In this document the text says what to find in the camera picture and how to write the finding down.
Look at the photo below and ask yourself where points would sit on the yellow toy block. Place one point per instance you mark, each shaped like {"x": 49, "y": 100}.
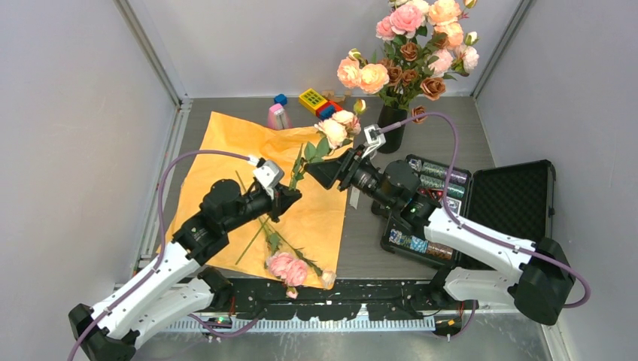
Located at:
{"x": 312, "y": 100}

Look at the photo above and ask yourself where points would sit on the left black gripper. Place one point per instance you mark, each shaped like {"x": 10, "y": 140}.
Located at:
{"x": 281, "y": 200}

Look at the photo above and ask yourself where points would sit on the black poker chip case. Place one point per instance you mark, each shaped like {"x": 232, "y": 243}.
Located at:
{"x": 516, "y": 200}

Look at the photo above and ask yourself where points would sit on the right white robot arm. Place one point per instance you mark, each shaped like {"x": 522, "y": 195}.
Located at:
{"x": 532, "y": 275}

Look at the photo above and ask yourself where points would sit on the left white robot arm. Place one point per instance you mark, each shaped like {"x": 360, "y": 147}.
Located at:
{"x": 177, "y": 283}

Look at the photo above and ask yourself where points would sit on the wooden toy pieces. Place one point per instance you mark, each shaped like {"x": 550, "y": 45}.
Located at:
{"x": 338, "y": 98}

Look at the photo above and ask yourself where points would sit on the peach peony flower stem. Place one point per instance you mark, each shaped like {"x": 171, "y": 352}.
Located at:
{"x": 355, "y": 72}

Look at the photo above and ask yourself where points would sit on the orange yellow wrapping paper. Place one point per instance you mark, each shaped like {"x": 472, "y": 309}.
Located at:
{"x": 242, "y": 137}

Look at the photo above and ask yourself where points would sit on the cream peony flower stem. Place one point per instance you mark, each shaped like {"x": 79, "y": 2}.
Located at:
{"x": 336, "y": 131}

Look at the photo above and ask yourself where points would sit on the cream printed ribbon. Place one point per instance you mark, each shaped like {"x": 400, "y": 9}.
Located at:
{"x": 354, "y": 198}

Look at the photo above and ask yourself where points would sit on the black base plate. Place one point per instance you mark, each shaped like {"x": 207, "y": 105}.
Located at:
{"x": 382, "y": 299}

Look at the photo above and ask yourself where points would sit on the pink metronome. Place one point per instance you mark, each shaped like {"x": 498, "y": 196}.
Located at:
{"x": 278, "y": 118}

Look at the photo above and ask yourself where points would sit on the red blue toy blocks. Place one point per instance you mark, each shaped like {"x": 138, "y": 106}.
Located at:
{"x": 328, "y": 109}

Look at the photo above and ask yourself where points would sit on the blue toy block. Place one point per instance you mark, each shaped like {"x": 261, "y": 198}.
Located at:
{"x": 280, "y": 99}

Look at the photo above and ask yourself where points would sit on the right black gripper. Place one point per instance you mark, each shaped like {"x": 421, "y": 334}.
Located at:
{"x": 328, "y": 172}

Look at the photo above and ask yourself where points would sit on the pink flowers in vase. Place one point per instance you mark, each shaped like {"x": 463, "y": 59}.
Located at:
{"x": 424, "y": 46}

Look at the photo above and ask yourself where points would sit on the orange flower bouquet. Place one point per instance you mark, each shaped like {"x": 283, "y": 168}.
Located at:
{"x": 284, "y": 254}

